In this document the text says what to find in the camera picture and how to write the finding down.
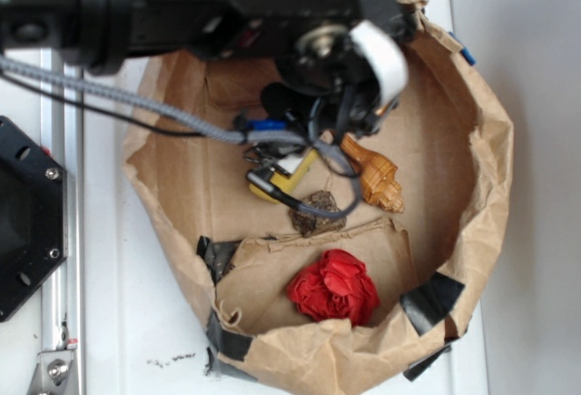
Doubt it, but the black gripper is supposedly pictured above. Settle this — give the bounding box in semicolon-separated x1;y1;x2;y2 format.
131;0;409;135

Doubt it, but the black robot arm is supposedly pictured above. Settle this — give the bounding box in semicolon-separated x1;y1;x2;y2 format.
1;0;413;134

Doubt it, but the yellow sponge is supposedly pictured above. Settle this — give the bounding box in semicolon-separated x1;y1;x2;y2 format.
245;147;319;195

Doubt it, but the orange conch seashell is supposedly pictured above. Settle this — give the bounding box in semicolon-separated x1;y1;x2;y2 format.
340;135;405;213

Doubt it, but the brown paper bag tray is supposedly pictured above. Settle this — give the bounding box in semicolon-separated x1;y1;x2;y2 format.
123;0;514;394

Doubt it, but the brown grey rock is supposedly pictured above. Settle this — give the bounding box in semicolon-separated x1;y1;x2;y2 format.
288;189;348;238

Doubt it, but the red crumpled paper flower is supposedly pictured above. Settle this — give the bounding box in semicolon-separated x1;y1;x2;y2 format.
286;249;380;326

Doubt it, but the white cooler lid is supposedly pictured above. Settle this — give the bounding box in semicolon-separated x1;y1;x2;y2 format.
0;0;491;395

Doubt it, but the grey braided cable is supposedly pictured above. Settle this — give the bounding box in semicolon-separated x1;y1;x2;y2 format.
0;56;364;222

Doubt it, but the aluminium rail with bracket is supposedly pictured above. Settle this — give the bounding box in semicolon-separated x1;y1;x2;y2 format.
25;47;87;395

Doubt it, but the black octagonal mount plate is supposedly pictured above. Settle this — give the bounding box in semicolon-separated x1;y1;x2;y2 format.
1;116;66;322

